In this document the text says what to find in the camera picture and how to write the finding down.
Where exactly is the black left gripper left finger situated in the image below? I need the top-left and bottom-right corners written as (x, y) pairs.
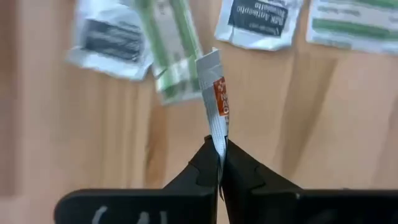
top-left (164, 135), bottom-right (220, 192)

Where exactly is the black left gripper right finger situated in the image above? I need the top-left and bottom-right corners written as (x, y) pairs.
top-left (221, 139), bottom-right (302, 192)

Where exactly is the white ointment packet orange label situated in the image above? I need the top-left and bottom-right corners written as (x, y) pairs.
top-left (195, 47), bottom-right (231, 162)

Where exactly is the white antiseptic towelette packet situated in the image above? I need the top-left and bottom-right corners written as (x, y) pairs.
top-left (65, 0), bottom-right (155, 81)
top-left (214, 0), bottom-right (304, 52)

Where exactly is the green striped bandage wrapper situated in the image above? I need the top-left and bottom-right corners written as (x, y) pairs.
top-left (306, 0), bottom-right (398, 56)
top-left (133, 0), bottom-right (205, 105)

